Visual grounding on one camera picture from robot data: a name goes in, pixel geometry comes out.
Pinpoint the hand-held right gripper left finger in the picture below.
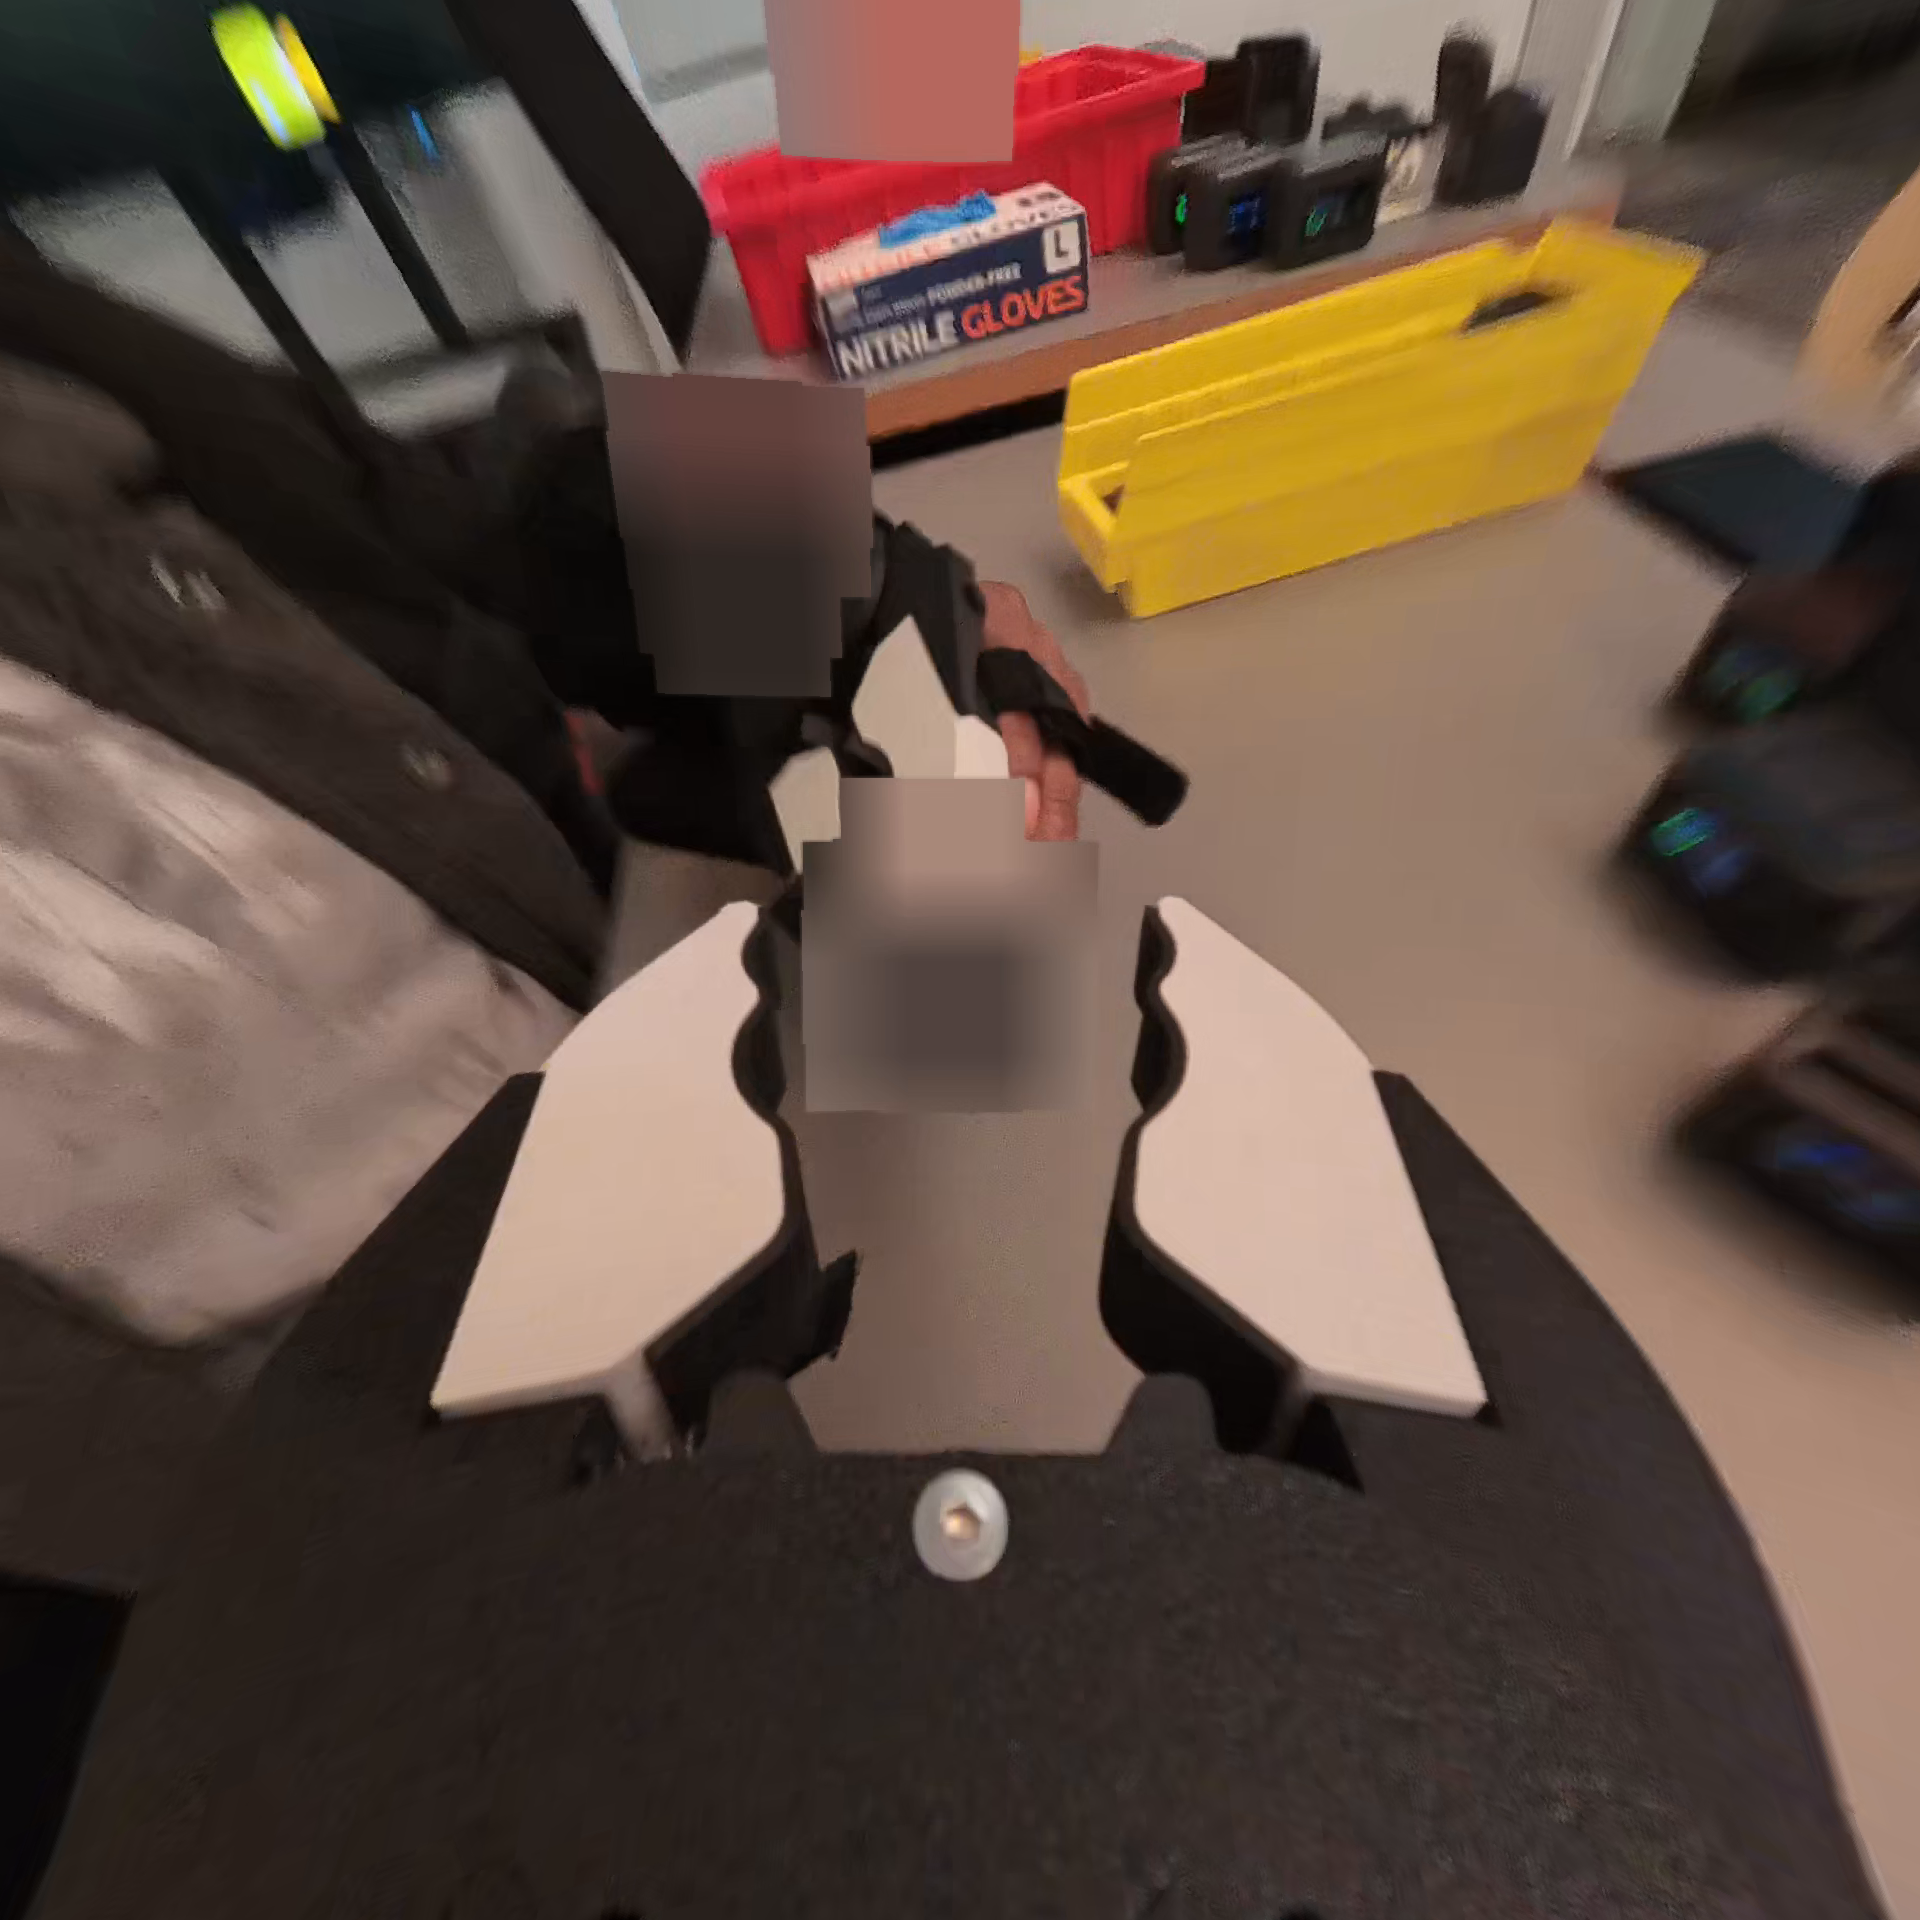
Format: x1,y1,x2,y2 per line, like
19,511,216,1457
428,901,865,1467

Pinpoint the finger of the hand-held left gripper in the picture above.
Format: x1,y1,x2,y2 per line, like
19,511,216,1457
845,617,1010,785
769,745,842,874

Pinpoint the black wall monitor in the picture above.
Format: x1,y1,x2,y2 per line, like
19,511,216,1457
0,0,350,172

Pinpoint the dark grey fleece garment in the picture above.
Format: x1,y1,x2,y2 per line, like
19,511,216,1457
0,269,620,1027

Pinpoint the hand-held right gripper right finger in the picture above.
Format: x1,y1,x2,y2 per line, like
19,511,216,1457
1098,894,1493,1492

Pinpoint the yellow plastic bin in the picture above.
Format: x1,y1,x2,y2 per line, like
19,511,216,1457
1053,224,1706,619

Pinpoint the blue white glove box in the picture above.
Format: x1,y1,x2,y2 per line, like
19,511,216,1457
806,182,1095,387

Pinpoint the dark blue smartphone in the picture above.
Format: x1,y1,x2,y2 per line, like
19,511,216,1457
1603,435,1866,565

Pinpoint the black monitor stand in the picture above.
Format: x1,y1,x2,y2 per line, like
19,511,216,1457
148,148,486,394

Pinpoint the person's left hand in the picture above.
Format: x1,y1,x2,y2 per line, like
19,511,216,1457
978,577,1092,845

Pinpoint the black battery charging case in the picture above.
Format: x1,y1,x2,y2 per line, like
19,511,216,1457
1186,142,1302,275
1678,989,1920,1281
1663,467,1920,739
1192,35,1325,145
1616,719,1920,979
1430,27,1556,207
1275,131,1392,272
1145,138,1235,259

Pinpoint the red plastic bin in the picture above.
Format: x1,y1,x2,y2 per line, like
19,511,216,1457
702,45,1208,362

